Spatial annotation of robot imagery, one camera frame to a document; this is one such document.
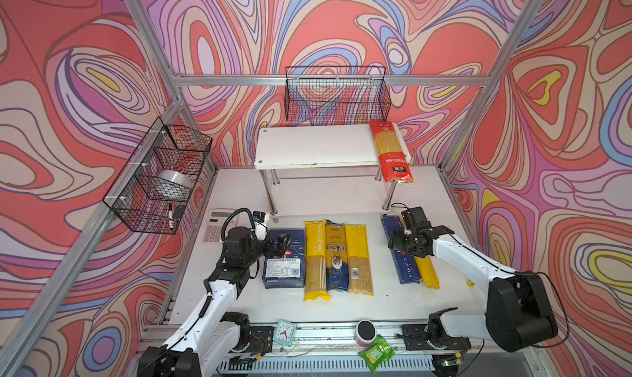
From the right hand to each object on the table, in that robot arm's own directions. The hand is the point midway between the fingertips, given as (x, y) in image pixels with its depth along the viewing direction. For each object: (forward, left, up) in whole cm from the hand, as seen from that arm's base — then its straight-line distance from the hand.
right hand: (401, 249), depth 89 cm
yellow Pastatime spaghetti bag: (-1, +32, -1) cm, 32 cm away
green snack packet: (-31, +13, -2) cm, 34 cm away
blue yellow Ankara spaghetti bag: (-1, +24, -1) cm, 24 cm away
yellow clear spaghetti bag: (-4, +16, -1) cm, 17 cm away
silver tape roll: (+8, +72, +31) cm, 78 cm away
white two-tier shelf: (+23, +29, +30) cm, 48 cm away
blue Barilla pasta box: (-8, +41, +4) cm, 42 cm away
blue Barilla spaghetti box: (-5, 0, -1) cm, 5 cm away
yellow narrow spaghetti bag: (-7, -7, 0) cm, 10 cm away
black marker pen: (+2, +74, +23) cm, 78 cm away
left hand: (+3, +43, +10) cm, 45 cm away
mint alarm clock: (-25, +42, -1) cm, 49 cm away
